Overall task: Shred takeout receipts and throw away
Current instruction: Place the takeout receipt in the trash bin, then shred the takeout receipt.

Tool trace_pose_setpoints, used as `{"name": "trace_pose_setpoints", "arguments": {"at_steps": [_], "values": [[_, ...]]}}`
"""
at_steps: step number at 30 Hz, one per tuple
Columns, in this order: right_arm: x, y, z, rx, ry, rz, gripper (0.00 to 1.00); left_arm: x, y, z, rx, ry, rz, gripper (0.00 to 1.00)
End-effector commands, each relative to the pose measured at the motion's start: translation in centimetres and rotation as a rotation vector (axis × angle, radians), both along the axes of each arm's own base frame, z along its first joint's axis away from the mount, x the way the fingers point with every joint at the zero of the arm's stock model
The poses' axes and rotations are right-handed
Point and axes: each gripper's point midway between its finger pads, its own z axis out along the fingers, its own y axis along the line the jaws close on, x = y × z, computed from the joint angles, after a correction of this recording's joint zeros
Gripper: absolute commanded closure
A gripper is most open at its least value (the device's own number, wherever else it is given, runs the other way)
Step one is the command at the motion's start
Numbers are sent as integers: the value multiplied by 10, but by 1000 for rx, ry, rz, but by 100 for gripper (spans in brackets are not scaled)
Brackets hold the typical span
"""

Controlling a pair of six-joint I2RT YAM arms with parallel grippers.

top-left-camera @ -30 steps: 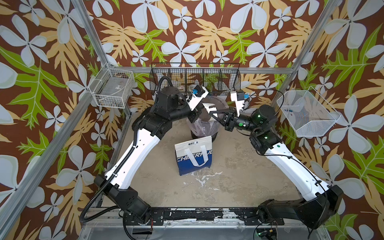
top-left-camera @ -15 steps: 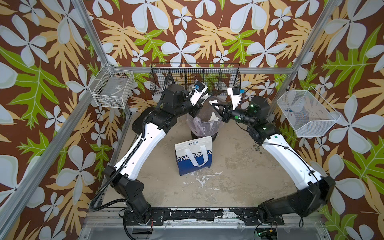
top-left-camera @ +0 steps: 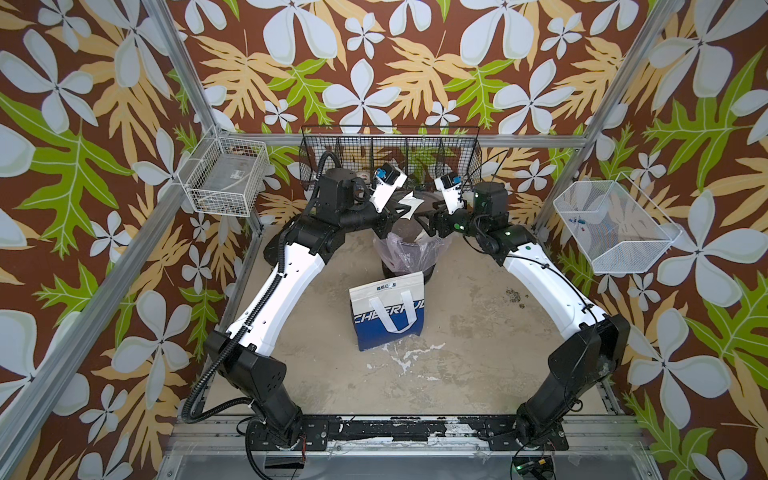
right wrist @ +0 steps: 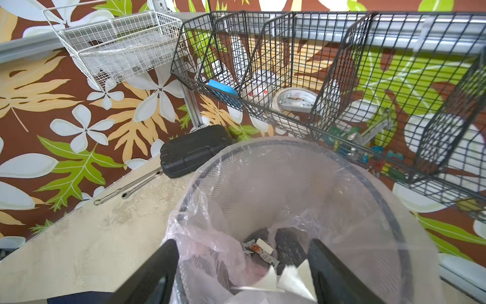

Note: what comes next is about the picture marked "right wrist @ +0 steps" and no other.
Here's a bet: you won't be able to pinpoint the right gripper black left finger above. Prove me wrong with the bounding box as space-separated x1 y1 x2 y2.
108 239 179 303

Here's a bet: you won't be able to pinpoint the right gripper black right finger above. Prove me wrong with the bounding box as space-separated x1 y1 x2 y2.
308 239 383 303

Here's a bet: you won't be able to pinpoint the torn receipt piece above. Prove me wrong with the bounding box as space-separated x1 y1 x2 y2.
231 260 318 301

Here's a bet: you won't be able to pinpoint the blue white takeout bag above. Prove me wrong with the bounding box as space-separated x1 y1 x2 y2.
47 291 113 304

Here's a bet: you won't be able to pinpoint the crumpled trash in bin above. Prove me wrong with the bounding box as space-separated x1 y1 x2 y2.
241 238 280 268

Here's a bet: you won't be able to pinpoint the metal tongs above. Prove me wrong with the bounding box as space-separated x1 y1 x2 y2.
94 167 162 206

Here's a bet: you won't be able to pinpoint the black mesh trash bin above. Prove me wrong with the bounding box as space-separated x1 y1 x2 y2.
172 136 418 304

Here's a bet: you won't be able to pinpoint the clear plastic bin liner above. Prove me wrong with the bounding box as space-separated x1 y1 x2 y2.
163 136 447 304

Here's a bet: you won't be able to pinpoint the black hard case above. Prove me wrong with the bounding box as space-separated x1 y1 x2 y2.
160 125 235 179

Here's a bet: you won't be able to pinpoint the white tape roll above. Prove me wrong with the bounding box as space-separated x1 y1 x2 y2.
272 87 317 114

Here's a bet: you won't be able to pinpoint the blue sponge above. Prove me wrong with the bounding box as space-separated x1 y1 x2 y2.
208 79 238 100

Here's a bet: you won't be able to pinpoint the black wire wall basket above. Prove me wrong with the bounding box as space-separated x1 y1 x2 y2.
171 11 485 222

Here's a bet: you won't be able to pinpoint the white wire basket left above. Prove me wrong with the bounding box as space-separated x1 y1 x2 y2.
52 10 182 89

